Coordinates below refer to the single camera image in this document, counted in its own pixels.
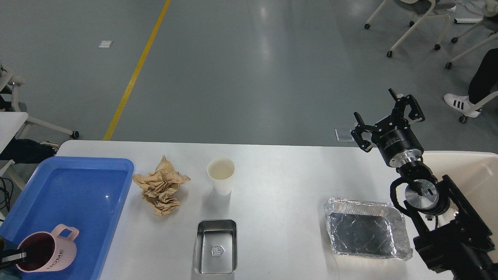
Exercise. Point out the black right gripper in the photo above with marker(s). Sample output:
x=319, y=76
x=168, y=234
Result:
x=399, y=145

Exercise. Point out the person leg with sneaker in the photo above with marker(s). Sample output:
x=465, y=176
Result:
x=480, y=86

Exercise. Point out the blue plastic tray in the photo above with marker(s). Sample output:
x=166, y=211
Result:
x=81, y=192

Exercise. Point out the pink mug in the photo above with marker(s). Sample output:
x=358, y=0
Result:
x=49, y=251

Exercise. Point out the aluminium foil tray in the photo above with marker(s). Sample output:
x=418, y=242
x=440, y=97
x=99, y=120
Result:
x=367, y=229

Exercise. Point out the white office chair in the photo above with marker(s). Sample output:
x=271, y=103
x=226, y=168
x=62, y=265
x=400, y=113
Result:
x=423, y=10

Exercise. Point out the white paper cup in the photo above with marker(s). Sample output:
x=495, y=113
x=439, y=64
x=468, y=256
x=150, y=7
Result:
x=221, y=172

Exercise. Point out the steel rectangular container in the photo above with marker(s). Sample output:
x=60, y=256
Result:
x=216, y=248

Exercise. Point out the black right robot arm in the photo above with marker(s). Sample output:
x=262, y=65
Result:
x=452, y=236

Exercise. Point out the white chair near sneaker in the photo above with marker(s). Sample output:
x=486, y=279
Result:
x=466, y=115

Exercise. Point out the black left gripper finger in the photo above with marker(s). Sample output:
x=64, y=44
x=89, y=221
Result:
x=12, y=257

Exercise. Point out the white side table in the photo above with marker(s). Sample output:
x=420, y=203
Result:
x=10, y=123

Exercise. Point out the beige plastic bin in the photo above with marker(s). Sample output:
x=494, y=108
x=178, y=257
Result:
x=476, y=175

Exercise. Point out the floor socket plate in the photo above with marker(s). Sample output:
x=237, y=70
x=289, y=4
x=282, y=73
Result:
x=344, y=135

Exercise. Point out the white chair left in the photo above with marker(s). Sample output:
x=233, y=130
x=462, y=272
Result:
x=9, y=78

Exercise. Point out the crumpled brown paper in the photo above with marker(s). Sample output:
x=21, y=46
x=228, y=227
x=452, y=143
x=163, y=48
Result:
x=159, y=187

